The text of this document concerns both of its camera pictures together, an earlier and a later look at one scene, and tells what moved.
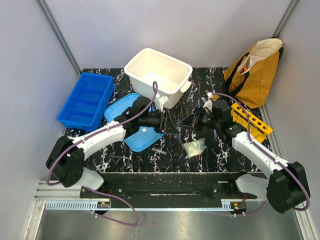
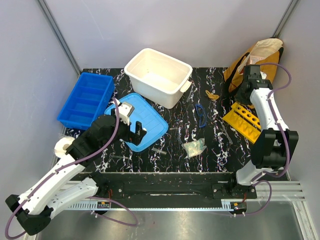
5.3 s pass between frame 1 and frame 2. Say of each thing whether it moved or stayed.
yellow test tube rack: stayed
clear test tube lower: stayed
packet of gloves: stayed
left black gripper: moved
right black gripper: moved
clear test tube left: stayed
